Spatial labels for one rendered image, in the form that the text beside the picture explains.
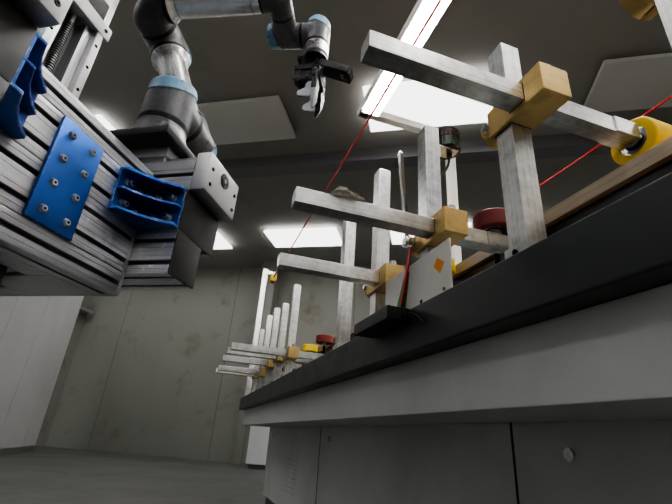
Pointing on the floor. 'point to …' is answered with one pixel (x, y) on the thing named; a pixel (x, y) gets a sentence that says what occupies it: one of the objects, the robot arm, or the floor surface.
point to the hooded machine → (257, 447)
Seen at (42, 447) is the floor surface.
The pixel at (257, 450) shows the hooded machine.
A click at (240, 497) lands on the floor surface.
